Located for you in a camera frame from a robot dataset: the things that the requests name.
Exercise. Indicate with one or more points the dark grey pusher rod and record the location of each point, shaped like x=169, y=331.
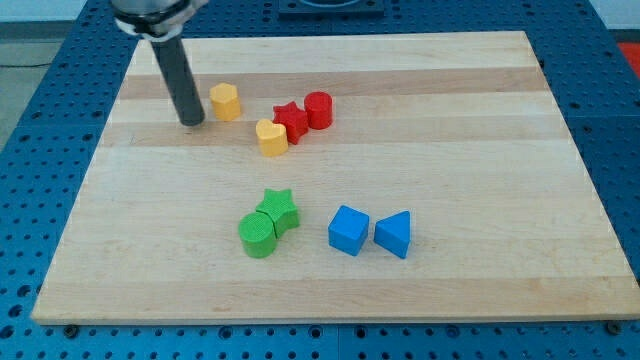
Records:
x=177, y=74

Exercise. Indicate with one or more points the yellow hexagon block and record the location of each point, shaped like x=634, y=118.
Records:
x=225, y=101

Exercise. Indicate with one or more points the red star block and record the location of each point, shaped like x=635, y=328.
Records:
x=294, y=119

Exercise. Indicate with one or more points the green star block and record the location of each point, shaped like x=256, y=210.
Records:
x=279, y=206

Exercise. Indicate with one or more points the yellow heart block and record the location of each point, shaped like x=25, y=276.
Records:
x=272, y=138

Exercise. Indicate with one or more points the red cylinder block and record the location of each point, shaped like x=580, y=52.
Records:
x=319, y=108

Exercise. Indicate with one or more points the green cylinder block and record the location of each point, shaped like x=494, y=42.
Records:
x=257, y=234

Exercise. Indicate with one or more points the blue cube block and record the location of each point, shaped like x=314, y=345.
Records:
x=348, y=230

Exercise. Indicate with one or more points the light wooden board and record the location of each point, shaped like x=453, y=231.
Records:
x=459, y=129

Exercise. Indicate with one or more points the blue triangle block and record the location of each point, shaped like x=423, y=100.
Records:
x=394, y=233

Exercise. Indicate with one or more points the dark blue base plate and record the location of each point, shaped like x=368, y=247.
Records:
x=293, y=9

